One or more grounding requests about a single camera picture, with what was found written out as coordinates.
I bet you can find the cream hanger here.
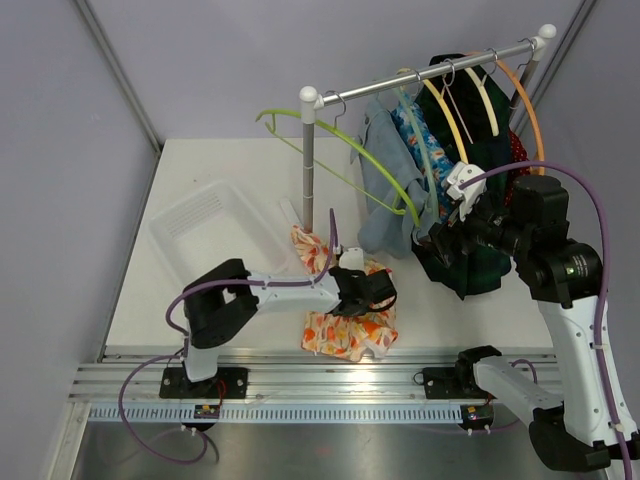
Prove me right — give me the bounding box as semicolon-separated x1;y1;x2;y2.
464;68;499;137

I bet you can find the orange floral skirt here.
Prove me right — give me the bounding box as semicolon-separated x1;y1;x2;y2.
290;225;398;362

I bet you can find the dark green plaid garment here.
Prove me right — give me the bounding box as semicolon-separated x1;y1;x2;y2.
410;52;516;301

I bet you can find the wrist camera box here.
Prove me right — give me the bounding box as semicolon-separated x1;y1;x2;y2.
445;162;486;221
338;247;365;271

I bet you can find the orange hanger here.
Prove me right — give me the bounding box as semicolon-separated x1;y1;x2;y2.
496;60;545;162

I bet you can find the white clothes rack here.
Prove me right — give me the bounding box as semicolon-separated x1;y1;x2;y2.
279;22;558;241

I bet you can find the light blue denim garment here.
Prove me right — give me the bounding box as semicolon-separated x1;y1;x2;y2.
351;99;435;259

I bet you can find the blue floral skirt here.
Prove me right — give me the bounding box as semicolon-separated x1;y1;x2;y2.
417;105;454;223

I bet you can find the white plastic basket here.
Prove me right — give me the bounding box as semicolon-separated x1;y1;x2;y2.
148;180;290;287

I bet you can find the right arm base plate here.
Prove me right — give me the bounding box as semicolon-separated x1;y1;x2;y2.
412;367;487;400

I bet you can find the aluminium rail frame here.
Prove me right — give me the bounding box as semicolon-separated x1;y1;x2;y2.
37;344;640;480

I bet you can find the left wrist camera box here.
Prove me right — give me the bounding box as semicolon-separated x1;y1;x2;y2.
338;247;365;271

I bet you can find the white slotted cable duct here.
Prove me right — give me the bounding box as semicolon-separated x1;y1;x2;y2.
89;402;462;424

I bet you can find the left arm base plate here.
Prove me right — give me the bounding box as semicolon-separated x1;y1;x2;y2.
159;367;249;400

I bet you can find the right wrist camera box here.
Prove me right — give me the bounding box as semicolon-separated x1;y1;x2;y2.
445;162;486;221

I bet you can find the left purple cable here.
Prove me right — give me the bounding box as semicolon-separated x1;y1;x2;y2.
117;208;341;464

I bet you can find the lime green hanger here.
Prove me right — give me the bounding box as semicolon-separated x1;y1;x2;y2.
255;102;422;236

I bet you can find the pale mint hanger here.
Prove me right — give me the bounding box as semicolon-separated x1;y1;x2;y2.
391;87;441;223

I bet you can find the yellow hanger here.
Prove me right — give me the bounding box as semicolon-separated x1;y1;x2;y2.
422;77;469;164

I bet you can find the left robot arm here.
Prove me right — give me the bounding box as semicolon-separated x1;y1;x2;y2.
165;258;397;397

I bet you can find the red polka dot garment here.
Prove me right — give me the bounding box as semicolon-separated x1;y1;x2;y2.
504;130;531;207

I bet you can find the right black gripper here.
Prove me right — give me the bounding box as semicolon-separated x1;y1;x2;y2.
419;189;533;267

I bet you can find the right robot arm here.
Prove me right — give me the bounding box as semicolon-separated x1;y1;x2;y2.
430;174;639;479

